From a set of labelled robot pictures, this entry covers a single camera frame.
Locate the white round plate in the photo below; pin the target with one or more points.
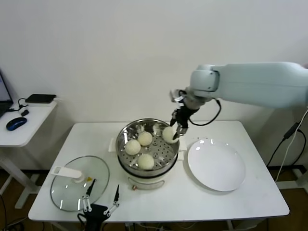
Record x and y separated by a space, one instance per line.
214 163

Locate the black laptop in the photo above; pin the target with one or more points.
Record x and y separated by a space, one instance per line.
3 107

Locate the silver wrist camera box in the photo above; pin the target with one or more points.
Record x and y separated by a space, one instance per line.
175 95

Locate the white electric cooking pot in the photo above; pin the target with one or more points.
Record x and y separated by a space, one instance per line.
144 181

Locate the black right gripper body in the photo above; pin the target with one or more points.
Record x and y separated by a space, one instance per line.
184 116

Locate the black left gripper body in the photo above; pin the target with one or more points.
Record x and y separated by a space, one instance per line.
93 213

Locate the blue black computer mouse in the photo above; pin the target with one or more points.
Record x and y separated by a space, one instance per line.
15 124

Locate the white steamed baozi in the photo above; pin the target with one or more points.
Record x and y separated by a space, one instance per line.
133 147
145 161
168 134
145 139

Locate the black flat box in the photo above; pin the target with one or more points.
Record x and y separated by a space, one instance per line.
40 98

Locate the stainless steel steamer basket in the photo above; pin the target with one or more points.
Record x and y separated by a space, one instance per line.
166 154

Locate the white desk with bag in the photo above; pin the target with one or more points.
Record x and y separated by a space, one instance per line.
288 185

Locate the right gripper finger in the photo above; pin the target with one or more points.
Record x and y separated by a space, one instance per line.
180 132
173 119

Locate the white side desk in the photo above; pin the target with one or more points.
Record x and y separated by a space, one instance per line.
31 130

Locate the small black adapter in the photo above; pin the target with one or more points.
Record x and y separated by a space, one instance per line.
24 113

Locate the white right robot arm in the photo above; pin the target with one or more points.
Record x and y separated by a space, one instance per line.
252 81

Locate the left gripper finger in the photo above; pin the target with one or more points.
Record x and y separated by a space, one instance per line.
117 193
91 187

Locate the white flat box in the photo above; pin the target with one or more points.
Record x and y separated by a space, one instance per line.
41 105

